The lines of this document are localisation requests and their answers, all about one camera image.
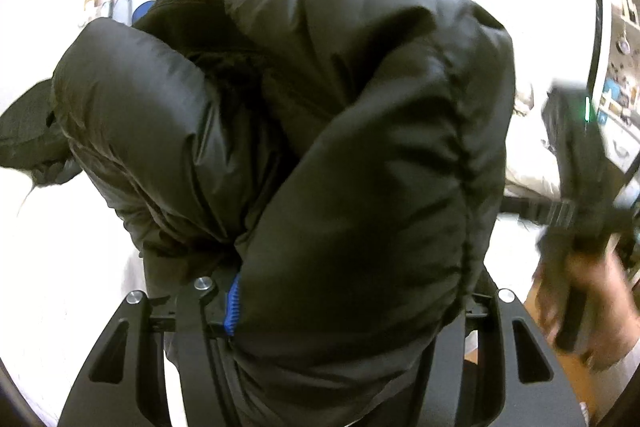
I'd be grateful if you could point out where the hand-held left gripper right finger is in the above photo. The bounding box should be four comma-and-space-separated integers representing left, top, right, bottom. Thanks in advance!
415, 288, 589, 427

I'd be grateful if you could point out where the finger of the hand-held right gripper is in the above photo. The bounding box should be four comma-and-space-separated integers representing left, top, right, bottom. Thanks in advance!
502, 196, 573, 229

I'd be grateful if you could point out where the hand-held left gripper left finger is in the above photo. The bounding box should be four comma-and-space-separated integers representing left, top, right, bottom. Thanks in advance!
57, 274, 247, 427

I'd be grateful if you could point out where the black puffer jacket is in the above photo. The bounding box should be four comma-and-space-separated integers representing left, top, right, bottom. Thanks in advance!
0, 0, 518, 427

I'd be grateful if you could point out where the person's right hand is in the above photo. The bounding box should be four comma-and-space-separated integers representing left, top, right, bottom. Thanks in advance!
532, 251, 634, 371

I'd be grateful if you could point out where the cluttered white shelf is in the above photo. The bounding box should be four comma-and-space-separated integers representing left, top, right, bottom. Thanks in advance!
602, 0, 640, 173

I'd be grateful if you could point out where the black frame post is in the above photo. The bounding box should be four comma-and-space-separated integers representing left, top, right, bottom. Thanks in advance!
581, 0, 609, 108

